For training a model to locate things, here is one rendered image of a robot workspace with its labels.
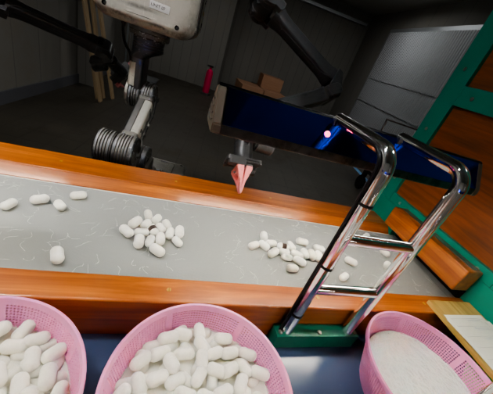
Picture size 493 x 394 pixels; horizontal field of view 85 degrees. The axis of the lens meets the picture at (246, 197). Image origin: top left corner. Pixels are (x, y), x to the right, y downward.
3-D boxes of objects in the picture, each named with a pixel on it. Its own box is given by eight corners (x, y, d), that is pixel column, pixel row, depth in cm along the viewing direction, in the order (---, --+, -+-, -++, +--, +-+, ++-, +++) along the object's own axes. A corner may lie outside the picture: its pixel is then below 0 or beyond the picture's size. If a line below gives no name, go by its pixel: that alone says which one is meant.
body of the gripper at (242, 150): (262, 166, 78) (263, 144, 81) (228, 159, 75) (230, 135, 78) (253, 174, 84) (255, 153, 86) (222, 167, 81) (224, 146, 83)
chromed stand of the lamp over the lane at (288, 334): (251, 275, 71) (327, 107, 50) (317, 281, 77) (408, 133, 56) (270, 348, 55) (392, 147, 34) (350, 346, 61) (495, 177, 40)
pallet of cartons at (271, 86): (275, 107, 713) (286, 80, 680) (282, 116, 630) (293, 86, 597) (230, 93, 689) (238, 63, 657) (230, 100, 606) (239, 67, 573)
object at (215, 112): (206, 118, 49) (215, 77, 46) (447, 180, 69) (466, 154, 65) (208, 133, 43) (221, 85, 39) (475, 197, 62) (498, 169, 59)
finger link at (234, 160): (251, 191, 75) (253, 160, 78) (226, 186, 73) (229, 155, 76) (243, 198, 81) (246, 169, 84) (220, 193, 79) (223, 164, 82)
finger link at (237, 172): (260, 192, 75) (261, 162, 78) (235, 188, 73) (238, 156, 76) (250, 199, 81) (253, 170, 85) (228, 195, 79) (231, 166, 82)
